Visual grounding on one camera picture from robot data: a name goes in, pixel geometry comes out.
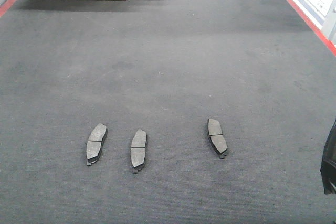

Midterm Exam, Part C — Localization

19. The dark grey conveyor belt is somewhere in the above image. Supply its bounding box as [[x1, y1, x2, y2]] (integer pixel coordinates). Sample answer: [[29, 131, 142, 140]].
[[1, 0, 335, 223]]

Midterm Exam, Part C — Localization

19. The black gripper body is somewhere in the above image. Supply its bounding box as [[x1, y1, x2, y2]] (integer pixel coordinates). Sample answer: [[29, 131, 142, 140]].
[[320, 122, 335, 195]]

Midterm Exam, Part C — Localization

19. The brake pad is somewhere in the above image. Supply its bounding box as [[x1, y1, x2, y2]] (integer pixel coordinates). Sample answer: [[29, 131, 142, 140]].
[[86, 123, 108, 166], [207, 118, 228, 159], [130, 129, 148, 173]]

